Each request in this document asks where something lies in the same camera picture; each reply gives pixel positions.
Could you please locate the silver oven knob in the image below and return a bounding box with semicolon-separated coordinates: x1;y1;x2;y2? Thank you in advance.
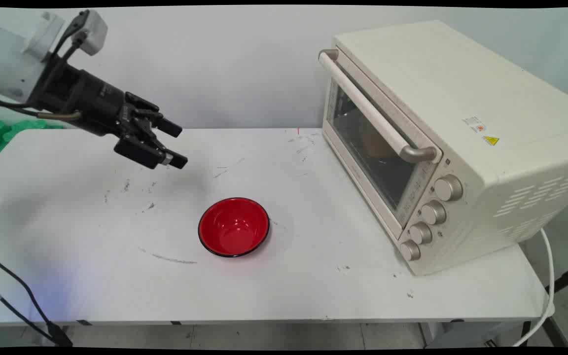
409;222;433;246
421;200;447;226
433;174;463;202
399;239;422;262

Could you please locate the cream oven door with handle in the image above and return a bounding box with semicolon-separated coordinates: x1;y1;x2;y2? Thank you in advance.
319;48;443;242

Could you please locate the cream toaster oven body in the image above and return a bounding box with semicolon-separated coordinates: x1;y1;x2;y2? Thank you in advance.
323;20;568;277

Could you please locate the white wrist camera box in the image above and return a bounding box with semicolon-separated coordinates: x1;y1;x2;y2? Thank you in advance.
70;10;108;56

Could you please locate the black camera cable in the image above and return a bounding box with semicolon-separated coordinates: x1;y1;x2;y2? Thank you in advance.
51;9;90;62

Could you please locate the black tripod stand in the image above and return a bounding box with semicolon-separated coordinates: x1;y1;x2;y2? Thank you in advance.
543;264;568;347

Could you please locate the black cable with inline connector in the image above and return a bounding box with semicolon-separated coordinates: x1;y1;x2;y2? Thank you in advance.
0;249;73;347

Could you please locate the red bowl with black rim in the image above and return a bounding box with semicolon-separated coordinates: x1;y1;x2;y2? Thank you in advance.
198;197;270;258

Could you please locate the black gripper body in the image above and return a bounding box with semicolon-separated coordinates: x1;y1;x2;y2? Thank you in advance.
29;54;135;138

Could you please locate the white power cable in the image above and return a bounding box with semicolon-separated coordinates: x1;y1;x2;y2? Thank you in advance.
511;227;556;347

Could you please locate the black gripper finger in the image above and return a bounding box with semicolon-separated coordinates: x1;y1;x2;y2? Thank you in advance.
114;123;189;170
125;92;183;138

